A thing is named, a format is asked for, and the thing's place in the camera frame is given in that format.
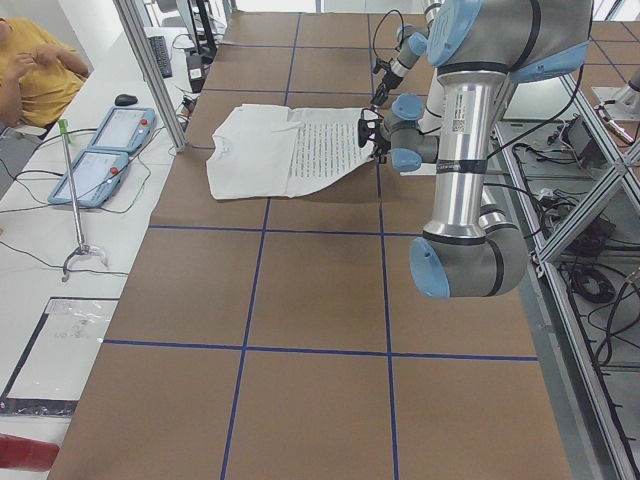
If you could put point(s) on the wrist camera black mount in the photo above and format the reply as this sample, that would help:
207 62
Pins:
368 127
381 65

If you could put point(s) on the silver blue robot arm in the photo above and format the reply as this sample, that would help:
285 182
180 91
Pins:
446 24
480 51

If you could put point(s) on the aluminium frame post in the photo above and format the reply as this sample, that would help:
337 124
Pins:
136 35

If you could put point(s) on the blue teach pendant far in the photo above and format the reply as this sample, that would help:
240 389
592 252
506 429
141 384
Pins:
124 129

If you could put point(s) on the red cylinder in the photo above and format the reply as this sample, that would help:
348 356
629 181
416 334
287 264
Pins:
24 454

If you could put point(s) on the aluminium frame rail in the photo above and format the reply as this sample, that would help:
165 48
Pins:
575 187

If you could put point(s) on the white long-sleeve printed shirt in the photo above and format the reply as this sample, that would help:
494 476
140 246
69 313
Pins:
274 151

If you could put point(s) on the black computer mouse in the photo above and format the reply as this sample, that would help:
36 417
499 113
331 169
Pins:
123 100

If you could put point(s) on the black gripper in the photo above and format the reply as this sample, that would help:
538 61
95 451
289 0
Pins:
386 82
376 146

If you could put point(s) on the blue teach pendant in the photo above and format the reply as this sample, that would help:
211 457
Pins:
124 129
97 175

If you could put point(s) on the grabber reach tool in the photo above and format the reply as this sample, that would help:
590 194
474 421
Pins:
83 248

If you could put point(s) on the black keyboard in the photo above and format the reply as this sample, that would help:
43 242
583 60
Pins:
161 55

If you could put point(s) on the clear plastic bag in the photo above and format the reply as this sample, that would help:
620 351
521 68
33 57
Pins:
51 372

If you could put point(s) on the blue teach pendant near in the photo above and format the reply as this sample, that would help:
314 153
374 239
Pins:
97 175

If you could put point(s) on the person in yellow shirt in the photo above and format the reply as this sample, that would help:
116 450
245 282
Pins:
40 75

